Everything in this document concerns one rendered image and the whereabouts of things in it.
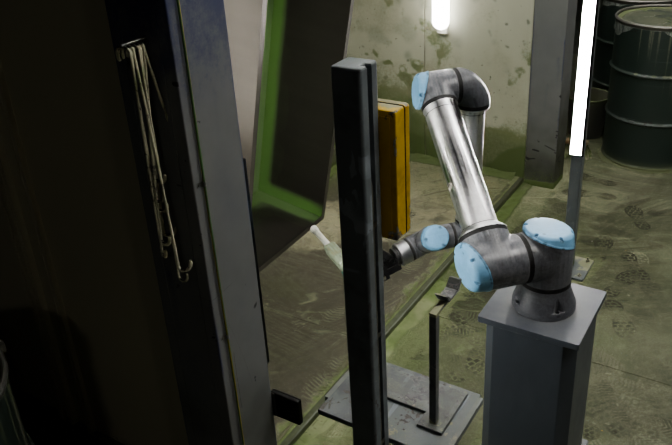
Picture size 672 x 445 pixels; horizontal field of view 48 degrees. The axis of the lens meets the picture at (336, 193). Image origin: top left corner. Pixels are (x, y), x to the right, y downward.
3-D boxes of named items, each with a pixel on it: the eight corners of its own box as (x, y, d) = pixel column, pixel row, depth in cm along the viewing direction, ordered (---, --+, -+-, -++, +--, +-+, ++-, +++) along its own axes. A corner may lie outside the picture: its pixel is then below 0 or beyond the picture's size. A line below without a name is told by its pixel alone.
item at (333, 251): (382, 322, 273) (365, 272, 262) (371, 328, 272) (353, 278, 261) (332, 263, 314) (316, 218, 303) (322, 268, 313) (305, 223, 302)
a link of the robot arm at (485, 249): (535, 274, 212) (458, 56, 242) (478, 285, 208) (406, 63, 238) (517, 291, 226) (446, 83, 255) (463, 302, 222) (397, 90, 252)
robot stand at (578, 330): (588, 444, 264) (607, 291, 236) (561, 507, 241) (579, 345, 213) (504, 415, 279) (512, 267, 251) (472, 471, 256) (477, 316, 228)
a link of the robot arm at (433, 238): (452, 220, 268) (441, 225, 280) (421, 226, 265) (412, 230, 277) (458, 246, 267) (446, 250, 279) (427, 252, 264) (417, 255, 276)
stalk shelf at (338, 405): (317, 414, 175) (317, 409, 174) (366, 359, 191) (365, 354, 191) (440, 463, 159) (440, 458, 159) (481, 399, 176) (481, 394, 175)
